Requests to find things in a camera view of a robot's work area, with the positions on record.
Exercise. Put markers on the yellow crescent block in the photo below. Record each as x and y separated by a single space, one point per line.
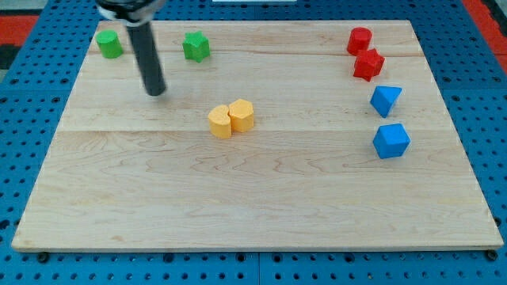
220 122

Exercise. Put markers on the blue cube block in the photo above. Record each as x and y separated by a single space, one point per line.
391 141

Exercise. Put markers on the green star block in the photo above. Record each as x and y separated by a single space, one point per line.
196 46

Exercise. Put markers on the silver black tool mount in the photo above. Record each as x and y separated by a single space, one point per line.
129 12

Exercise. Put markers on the green cylinder block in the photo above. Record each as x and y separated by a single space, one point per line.
109 44

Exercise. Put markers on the red star block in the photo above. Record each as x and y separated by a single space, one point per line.
368 64

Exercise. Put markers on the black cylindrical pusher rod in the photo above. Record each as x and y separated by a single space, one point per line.
146 54

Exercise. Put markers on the yellow hexagon block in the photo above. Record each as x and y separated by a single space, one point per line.
241 113

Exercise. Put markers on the blue triangle block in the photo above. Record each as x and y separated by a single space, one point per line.
384 98

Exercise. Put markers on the wooden board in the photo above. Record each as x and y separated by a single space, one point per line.
127 172

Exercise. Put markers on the red cylinder block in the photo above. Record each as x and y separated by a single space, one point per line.
359 40

